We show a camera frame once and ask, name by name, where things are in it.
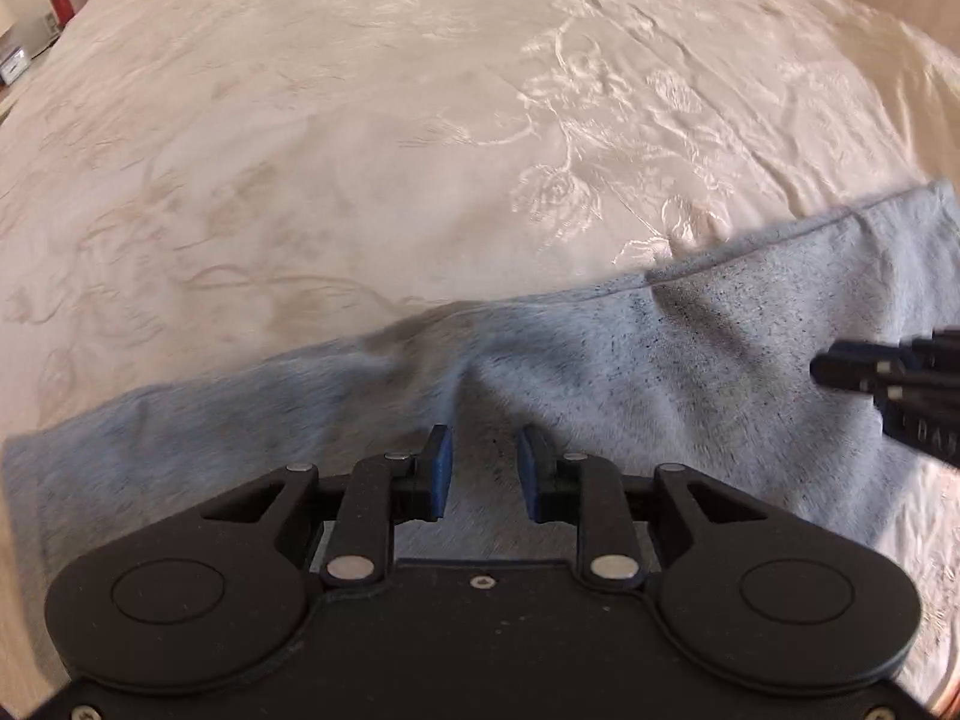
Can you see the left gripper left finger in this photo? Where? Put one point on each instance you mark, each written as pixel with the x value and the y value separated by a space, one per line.
pixel 423 488

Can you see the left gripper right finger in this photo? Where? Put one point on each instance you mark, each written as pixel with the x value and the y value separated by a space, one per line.
pixel 548 480

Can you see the grey-blue knit pants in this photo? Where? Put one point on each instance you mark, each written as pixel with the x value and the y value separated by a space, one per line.
pixel 703 361

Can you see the cream embroidered bedspread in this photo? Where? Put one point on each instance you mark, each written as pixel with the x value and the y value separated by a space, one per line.
pixel 193 186

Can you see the framed picture on nightstand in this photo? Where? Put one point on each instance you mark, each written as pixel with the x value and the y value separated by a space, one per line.
pixel 16 60

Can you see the red candle jar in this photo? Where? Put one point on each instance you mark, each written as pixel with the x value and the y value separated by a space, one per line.
pixel 63 10

